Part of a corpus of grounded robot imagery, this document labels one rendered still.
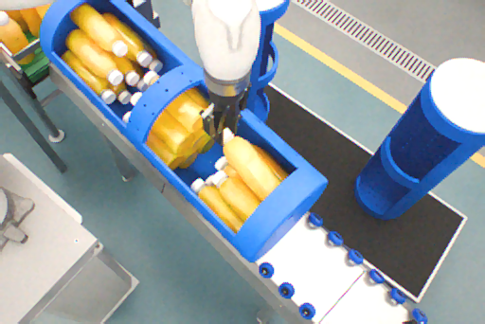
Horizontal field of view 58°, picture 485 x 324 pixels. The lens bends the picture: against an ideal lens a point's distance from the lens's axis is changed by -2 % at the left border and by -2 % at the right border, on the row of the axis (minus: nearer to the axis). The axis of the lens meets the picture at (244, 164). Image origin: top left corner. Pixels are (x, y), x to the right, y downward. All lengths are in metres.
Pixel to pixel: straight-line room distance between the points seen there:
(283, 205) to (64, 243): 0.55
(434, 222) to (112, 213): 1.60
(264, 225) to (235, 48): 0.44
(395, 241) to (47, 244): 1.58
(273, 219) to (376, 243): 1.25
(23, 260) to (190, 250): 1.16
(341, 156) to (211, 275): 0.88
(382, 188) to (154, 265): 1.18
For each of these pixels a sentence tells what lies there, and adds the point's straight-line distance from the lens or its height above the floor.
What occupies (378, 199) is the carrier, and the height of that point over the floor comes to 0.16.
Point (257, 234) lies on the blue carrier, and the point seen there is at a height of 1.19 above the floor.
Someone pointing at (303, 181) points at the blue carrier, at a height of 1.22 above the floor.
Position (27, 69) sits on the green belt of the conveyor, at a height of 0.90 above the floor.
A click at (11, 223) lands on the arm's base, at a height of 1.11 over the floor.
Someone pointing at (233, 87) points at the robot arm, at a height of 1.48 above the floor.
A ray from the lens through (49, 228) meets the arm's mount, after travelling 1.20.
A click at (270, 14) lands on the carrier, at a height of 1.00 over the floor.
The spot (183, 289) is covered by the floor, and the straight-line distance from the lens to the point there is 2.19.
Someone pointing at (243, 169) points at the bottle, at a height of 1.20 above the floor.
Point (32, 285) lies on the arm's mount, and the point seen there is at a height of 1.08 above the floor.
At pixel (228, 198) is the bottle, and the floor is 1.14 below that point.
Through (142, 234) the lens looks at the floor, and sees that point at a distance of 2.27.
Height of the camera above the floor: 2.16
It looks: 65 degrees down
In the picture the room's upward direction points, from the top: 7 degrees clockwise
